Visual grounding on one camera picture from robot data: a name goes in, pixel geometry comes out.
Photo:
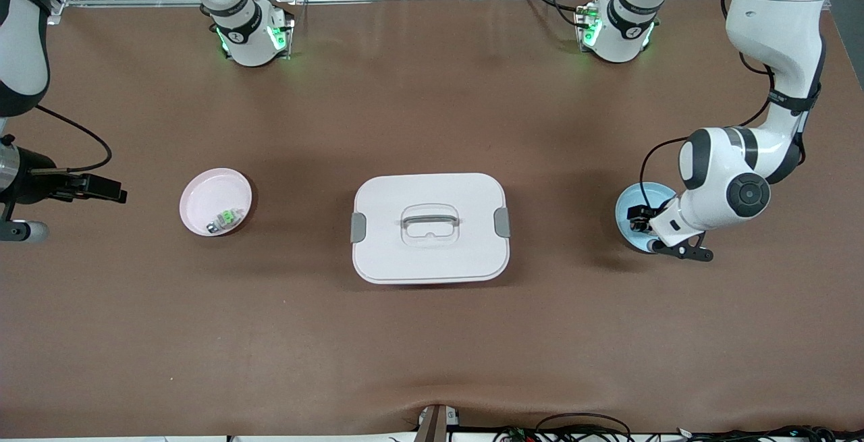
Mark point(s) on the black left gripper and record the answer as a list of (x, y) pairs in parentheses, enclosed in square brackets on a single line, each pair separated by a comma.
[(652, 215)]

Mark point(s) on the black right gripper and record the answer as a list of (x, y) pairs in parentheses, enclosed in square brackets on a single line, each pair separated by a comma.
[(35, 175)]

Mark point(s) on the orange black push-button switch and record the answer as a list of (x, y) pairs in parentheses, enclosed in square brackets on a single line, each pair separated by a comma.
[(640, 227)]

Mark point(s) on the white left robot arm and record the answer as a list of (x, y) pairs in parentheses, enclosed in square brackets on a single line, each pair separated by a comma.
[(776, 17)]

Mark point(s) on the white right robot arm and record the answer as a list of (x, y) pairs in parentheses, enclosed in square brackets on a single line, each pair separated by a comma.
[(20, 44)]

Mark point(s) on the light blue round plate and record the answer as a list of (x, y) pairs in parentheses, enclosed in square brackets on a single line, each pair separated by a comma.
[(658, 196)]

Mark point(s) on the pale pink round plate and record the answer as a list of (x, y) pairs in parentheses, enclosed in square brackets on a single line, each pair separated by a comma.
[(192, 209)]

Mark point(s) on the white lidded storage box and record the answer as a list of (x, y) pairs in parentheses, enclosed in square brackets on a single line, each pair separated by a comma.
[(432, 260)]

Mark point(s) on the brown table mat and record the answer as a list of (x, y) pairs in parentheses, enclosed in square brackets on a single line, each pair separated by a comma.
[(432, 347)]

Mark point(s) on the green push-button switch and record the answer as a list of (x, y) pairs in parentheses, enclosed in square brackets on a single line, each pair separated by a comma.
[(229, 216)]

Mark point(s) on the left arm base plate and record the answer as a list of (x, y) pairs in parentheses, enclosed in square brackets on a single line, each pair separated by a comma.
[(578, 34)]

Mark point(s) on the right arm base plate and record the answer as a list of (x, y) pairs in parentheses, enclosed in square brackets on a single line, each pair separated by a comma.
[(290, 47)]

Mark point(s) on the small metal edge bracket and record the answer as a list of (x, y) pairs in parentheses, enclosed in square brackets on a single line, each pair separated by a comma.
[(432, 425)]

